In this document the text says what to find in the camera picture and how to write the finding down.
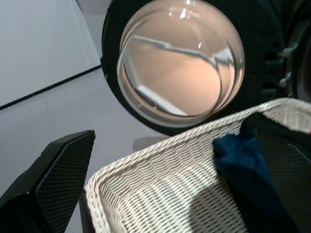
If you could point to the round glass washing machine door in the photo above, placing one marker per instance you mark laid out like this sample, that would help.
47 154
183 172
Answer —
255 48

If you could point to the pale woven basket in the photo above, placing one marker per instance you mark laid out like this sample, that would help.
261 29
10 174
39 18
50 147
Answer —
170 182

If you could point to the grey washing machine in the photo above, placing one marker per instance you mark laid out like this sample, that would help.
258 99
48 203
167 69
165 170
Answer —
303 24

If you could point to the blue cloth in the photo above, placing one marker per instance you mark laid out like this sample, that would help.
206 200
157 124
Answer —
243 155

